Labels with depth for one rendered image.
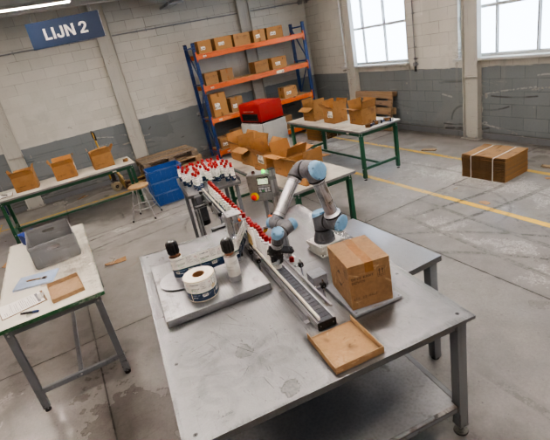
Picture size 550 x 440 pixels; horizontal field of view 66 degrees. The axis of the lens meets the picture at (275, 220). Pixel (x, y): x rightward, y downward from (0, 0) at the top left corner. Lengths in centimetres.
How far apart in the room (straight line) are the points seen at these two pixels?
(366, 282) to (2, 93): 875
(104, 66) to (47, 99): 132
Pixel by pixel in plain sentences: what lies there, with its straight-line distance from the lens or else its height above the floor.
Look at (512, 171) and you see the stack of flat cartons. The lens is 641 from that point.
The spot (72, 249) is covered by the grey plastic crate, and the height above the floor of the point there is 88.
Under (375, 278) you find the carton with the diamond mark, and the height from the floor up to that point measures 101.
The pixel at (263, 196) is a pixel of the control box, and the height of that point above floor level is 132.
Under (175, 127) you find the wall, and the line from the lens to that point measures 1045.
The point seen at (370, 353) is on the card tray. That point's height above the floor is 86.
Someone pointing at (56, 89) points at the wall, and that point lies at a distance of 1007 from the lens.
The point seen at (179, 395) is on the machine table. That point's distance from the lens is 222.
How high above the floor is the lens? 227
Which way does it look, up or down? 23 degrees down
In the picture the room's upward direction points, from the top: 12 degrees counter-clockwise
